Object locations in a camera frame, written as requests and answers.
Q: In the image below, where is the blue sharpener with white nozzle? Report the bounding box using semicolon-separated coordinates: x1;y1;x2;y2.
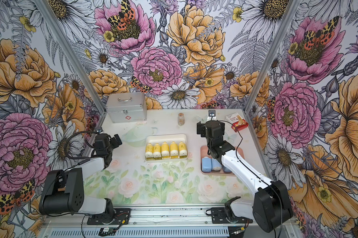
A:
211;158;222;172

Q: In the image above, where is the yellow sharpener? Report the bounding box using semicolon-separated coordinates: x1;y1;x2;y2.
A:
179;141;188;157
145;143;154;160
161;142;171;158
153;143;162;159
170;141;179;158

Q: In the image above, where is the white rectangular tray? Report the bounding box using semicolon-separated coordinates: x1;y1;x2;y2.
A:
144;134;189;161

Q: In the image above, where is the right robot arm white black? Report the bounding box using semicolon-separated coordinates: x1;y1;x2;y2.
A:
197;110;294;233

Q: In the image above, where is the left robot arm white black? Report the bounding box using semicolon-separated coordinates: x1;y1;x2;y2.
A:
39;131;122;224

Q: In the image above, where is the red white cardboard box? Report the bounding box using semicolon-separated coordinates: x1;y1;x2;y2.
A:
226;113;248;132

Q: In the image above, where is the pink rectangular tray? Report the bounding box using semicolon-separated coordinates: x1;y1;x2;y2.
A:
200;145;235;177

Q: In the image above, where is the small glass bottle brown cap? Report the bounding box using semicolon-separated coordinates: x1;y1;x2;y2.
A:
178;113;185;126

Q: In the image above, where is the silver aluminium first aid case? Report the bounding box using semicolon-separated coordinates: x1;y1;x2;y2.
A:
106;92;147;123

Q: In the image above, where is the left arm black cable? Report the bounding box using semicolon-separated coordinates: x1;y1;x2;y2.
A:
63;130;100;161

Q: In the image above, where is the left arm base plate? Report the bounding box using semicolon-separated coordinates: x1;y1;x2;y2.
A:
87;208;131;226

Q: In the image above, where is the aluminium front rail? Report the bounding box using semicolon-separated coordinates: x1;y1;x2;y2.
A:
44;204;297;228

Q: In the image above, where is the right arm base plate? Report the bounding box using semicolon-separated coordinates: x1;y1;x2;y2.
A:
205;207;253;225

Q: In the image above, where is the white vented cable duct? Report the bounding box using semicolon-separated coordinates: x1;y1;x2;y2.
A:
48;227;230;238

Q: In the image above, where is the left aluminium corner post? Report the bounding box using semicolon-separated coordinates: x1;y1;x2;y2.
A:
35;1;106;115

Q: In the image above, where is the aluminium corner post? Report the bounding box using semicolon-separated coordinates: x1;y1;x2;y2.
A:
244;0;302;116
35;1;106;115

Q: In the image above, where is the right aluminium corner post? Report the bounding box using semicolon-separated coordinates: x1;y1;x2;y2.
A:
244;0;302;116

